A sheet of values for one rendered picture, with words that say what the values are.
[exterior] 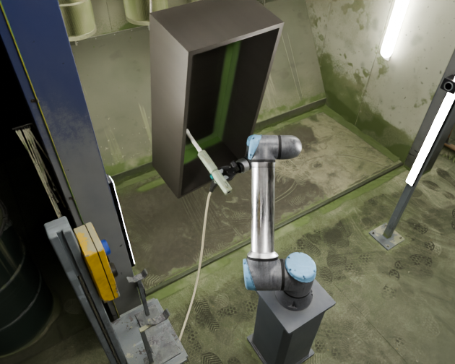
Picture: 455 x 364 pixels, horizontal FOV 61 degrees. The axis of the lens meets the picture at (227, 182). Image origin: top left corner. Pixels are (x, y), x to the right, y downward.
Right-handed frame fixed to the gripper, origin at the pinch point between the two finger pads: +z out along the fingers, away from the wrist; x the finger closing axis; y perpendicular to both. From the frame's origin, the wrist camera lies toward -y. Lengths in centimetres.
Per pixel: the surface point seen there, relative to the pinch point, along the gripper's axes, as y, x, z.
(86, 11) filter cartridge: -2, 147, 6
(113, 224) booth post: -23, -3, 70
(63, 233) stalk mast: -96, -23, 97
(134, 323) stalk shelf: -14, -46, 83
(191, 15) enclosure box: -67, 61, -7
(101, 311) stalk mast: -57, -40, 95
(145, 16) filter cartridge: 4, 137, -34
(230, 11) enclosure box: -69, 56, -28
